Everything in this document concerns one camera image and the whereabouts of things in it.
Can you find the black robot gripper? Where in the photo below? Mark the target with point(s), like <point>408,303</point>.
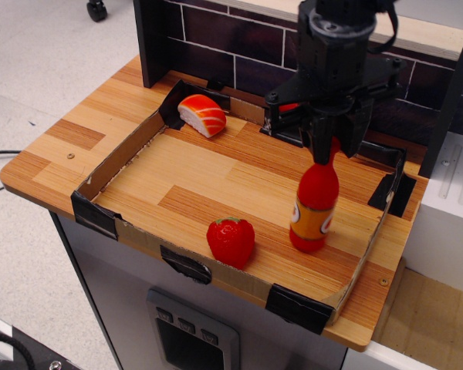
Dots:
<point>338,74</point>

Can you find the red hot sauce bottle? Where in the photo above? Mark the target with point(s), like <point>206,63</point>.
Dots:
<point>316,200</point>

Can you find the red ketchup bottle lying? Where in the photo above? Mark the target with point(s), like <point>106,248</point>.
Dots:
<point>288,107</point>

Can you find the cardboard fence with black tape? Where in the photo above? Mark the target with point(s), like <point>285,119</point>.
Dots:
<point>162,187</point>

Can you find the light wooden shelf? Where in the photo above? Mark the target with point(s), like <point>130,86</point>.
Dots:
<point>413,34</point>

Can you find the salmon nigiri sushi toy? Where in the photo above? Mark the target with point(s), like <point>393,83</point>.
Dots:
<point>203,114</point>

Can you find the red toy strawberry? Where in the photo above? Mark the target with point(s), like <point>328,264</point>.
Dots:
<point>231,241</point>

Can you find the white side cabinet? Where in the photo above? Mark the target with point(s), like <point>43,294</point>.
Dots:
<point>422,324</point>

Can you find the grey oven control panel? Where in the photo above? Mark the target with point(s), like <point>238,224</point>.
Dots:
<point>190,339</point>

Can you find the black chair caster wheel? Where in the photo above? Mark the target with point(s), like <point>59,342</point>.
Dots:
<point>96,10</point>

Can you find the black right post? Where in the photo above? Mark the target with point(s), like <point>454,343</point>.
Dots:
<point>442,126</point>

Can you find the black corner post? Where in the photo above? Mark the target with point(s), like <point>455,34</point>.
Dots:
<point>158,26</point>

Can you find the black metal bracket with screw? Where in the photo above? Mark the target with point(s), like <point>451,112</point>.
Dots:
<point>43,356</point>

